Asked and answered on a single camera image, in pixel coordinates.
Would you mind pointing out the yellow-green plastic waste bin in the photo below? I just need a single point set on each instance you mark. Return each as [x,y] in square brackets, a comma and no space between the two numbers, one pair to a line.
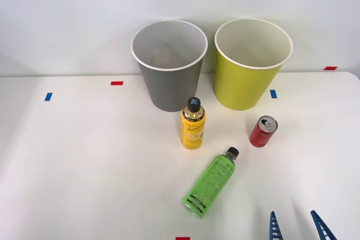
[242,85]

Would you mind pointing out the green plastic bottle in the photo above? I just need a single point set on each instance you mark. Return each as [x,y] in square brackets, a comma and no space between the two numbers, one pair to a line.
[211,181]

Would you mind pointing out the red drink can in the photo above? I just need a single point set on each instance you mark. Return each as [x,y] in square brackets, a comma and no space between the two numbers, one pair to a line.
[261,136]

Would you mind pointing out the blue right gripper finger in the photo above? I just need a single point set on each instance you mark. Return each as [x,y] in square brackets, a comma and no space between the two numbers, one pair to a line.
[323,228]
[274,228]

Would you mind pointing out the yellow plastic bottle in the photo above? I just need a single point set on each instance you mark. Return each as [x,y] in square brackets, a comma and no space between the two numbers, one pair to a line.
[192,130]

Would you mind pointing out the grey plastic waste bin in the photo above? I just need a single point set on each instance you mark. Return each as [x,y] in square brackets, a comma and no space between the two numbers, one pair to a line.
[171,88]

